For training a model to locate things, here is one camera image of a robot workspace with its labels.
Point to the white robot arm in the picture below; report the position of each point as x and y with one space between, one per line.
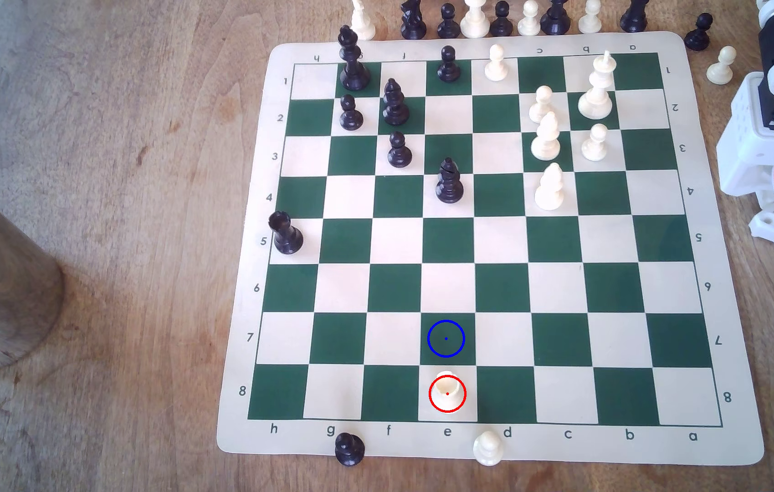
742 140

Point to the white pawn chess piece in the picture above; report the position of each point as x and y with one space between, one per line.
590 18
529 20
496 64
541 105
721 67
594 143
488 448
447 393

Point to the black rook chess piece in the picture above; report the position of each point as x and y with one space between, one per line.
285 235

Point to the black tall chess piece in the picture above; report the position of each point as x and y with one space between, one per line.
633 17
555 18

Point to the green and cream chess mat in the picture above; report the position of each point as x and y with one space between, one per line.
346 240

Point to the black bishop chess piece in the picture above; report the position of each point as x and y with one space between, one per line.
395 104
449 182

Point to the black pawn chess piece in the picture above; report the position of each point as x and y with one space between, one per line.
501 22
399 152
350 115
698 33
448 23
449 65
349 449

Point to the white tall chess piece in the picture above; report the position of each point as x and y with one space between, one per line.
475 20
361 22

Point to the white bishop chess piece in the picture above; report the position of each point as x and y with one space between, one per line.
551 188
546 139

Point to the white king chess piece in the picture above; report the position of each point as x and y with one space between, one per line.
597 92

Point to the black king chess piece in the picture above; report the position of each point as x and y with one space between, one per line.
354 65

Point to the black knight chess piece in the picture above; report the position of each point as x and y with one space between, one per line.
413 20

